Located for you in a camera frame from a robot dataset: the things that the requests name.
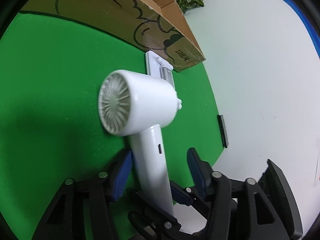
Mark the large open cardboard box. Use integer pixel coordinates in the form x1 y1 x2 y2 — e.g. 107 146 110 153
22 0 205 72

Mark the white folding phone stand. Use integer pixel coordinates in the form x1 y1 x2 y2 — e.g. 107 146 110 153
145 51 175 88

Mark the white handheld fan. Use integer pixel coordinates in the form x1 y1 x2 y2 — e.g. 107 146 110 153
98 69 182 215

